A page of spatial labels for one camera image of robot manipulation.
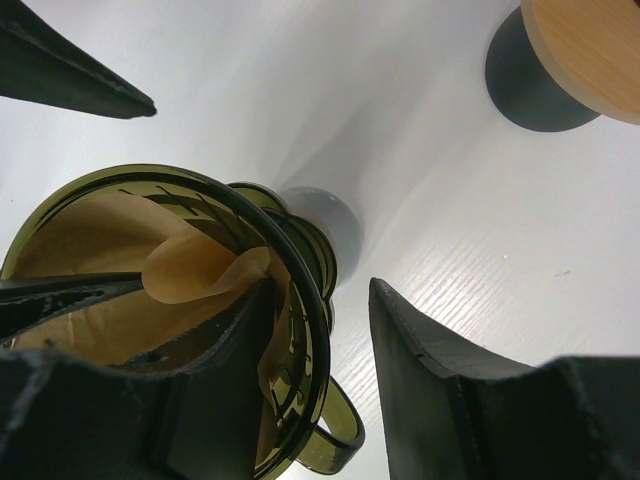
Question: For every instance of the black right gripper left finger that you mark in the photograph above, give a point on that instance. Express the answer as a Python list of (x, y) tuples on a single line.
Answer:
[(63, 418)]

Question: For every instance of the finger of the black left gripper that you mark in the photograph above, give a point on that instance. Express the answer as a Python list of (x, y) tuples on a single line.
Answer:
[(39, 65), (29, 302)]

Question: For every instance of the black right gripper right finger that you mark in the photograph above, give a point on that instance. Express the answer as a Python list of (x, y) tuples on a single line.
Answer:
[(454, 410)]

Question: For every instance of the green glass cone dripper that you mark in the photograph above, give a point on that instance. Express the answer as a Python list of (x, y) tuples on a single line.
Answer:
[(316, 423)]

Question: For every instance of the dark glass jar wooden band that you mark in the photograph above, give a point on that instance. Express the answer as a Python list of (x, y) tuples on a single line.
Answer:
[(335, 219)]

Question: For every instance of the wooden ring dripper holder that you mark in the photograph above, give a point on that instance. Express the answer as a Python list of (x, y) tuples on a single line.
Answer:
[(591, 49)]

